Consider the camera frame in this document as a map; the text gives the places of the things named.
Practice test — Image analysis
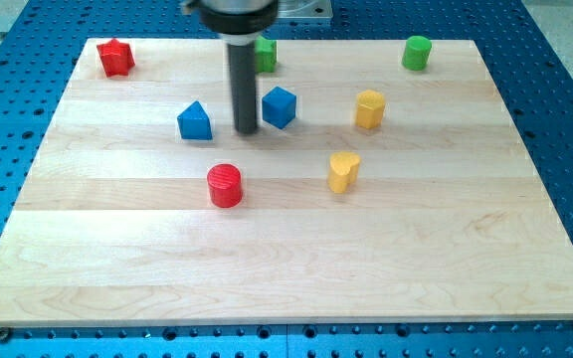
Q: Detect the yellow heart block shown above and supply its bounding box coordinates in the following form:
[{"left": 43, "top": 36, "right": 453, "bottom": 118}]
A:
[{"left": 327, "top": 151, "right": 361, "bottom": 194}]

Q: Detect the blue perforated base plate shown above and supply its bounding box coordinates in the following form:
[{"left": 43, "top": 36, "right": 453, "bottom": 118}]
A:
[{"left": 0, "top": 1, "right": 573, "bottom": 357}]

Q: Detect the blue cube block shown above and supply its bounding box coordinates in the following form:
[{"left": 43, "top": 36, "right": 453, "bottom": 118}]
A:
[{"left": 262, "top": 87, "right": 296, "bottom": 129}]

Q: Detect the green block behind rod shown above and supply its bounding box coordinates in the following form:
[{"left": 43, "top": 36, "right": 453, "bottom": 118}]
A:
[{"left": 255, "top": 36, "right": 278, "bottom": 73}]

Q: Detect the red star block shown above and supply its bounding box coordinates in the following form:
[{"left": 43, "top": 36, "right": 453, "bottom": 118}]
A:
[{"left": 96, "top": 38, "right": 135, "bottom": 77}]

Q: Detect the yellow pentagon block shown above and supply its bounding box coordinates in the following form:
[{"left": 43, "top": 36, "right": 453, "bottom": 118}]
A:
[{"left": 355, "top": 89, "right": 386, "bottom": 129}]

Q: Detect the light wooden board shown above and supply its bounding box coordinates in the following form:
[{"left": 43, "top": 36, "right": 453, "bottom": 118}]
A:
[{"left": 0, "top": 39, "right": 573, "bottom": 327}]

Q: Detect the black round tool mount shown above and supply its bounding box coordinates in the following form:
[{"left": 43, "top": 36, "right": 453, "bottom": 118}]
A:
[{"left": 180, "top": 0, "right": 279, "bottom": 41}]

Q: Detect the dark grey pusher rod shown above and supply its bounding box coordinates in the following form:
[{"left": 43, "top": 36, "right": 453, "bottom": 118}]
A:
[{"left": 227, "top": 42, "right": 258, "bottom": 135}]

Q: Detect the silver metal mounting plate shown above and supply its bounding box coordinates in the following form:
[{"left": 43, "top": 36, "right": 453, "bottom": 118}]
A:
[{"left": 279, "top": 0, "right": 333, "bottom": 19}]

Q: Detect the green cylinder block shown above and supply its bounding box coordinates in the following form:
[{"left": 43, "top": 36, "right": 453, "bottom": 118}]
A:
[{"left": 402, "top": 35, "right": 432, "bottom": 71}]

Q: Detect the red cylinder block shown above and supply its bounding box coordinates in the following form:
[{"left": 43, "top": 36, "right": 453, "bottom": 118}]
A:
[{"left": 207, "top": 164, "right": 243, "bottom": 208}]

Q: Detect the blue triangle block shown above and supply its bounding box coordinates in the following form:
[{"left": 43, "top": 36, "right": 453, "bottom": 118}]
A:
[{"left": 177, "top": 100, "right": 213, "bottom": 140}]

